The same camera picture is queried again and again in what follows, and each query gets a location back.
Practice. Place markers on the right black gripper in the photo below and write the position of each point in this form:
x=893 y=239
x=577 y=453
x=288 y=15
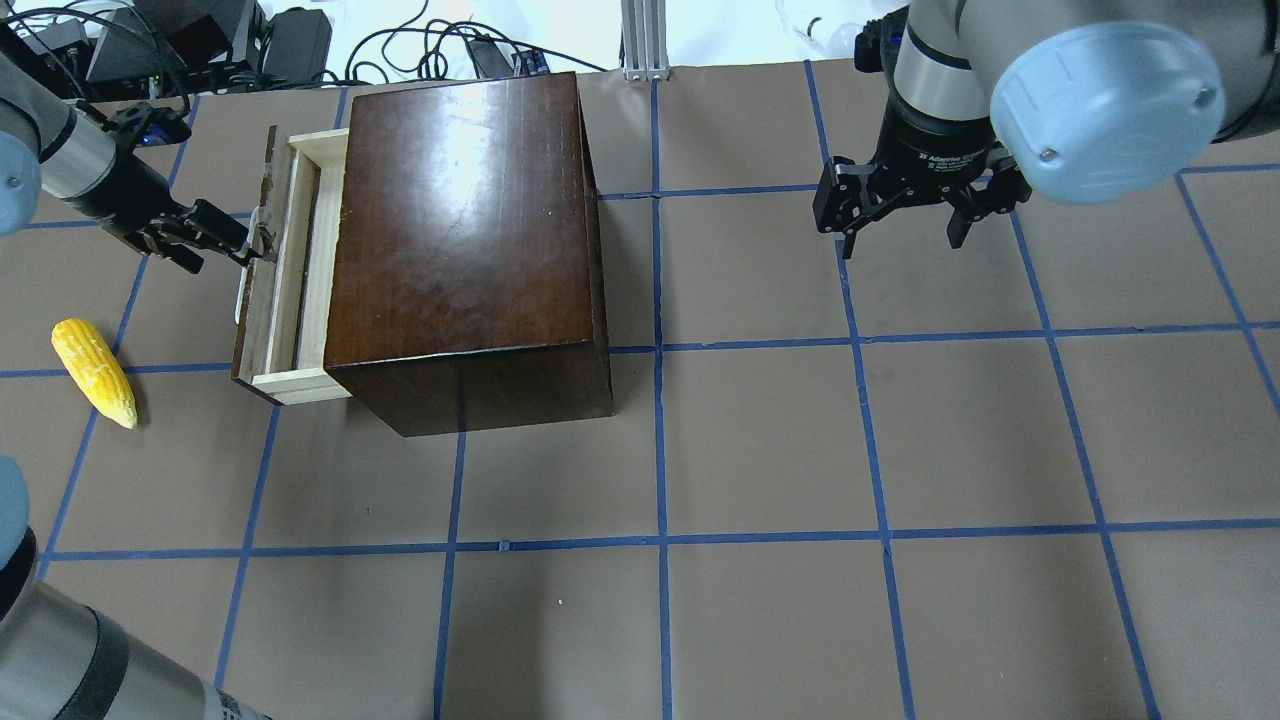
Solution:
x=932 y=150

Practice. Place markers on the yellow corn cob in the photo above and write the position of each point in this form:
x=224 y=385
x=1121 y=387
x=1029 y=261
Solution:
x=93 y=367

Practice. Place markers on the light wood drawer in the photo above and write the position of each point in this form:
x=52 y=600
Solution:
x=284 y=296

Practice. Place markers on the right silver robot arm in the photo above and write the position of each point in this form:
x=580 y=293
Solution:
x=992 y=102

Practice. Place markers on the dark brown wooden cabinet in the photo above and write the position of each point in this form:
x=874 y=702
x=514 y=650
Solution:
x=468 y=287

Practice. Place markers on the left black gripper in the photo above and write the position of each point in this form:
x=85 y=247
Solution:
x=118 y=196

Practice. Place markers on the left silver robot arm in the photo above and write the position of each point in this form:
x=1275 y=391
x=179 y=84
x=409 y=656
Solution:
x=88 y=162

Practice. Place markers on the black power adapter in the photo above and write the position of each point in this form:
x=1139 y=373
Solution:
x=297 y=46

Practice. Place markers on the aluminium frame post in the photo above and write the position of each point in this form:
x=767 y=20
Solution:
x=644 y=54

